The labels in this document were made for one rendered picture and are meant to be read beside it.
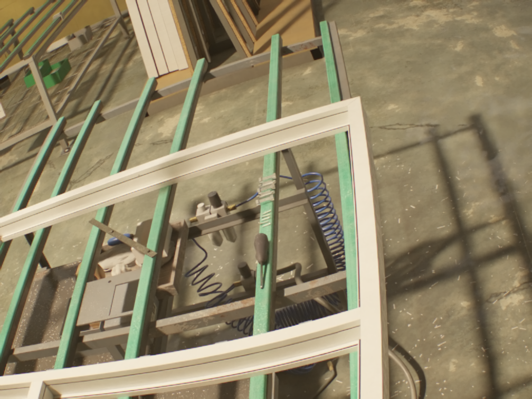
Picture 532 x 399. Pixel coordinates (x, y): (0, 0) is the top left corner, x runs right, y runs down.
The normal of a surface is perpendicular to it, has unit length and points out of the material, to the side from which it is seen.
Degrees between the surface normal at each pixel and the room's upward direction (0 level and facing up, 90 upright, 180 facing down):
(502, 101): 0
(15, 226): 90
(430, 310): 0
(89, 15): 90
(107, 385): 90
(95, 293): 0
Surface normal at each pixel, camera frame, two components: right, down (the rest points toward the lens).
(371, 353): -0.35, -0.82
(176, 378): -0.05, 0.50
